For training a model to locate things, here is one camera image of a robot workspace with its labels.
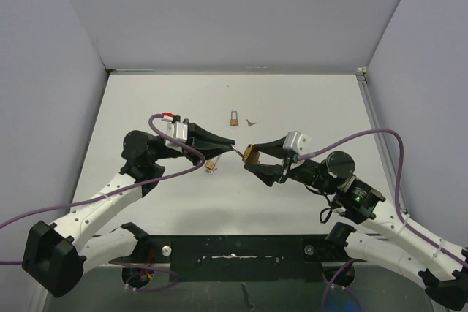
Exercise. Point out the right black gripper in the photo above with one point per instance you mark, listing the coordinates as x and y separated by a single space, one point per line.
269 172

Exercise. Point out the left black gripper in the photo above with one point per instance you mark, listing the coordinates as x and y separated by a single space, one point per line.
208 145

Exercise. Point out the wide brass padlock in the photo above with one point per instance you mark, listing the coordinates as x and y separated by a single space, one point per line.
250 156

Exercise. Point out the long-shackle brass padlock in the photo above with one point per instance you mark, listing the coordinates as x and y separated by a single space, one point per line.
234 118
210 165

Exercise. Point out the small silver keys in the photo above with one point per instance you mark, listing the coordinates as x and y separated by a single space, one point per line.
250 123

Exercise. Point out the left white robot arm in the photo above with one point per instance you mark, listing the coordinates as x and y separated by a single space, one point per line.
57 255

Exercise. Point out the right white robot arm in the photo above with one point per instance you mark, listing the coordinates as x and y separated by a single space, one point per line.
439 267

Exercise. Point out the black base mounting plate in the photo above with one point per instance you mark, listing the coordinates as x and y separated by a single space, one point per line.
239 258

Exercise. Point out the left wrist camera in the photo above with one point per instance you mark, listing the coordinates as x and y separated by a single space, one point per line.
177 131

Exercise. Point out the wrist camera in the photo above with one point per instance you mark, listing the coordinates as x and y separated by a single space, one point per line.
297 142
177 131

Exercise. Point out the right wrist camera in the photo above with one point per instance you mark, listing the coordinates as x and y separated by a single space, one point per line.
297 142

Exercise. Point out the aluminium frame rail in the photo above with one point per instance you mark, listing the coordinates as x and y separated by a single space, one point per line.
384 151

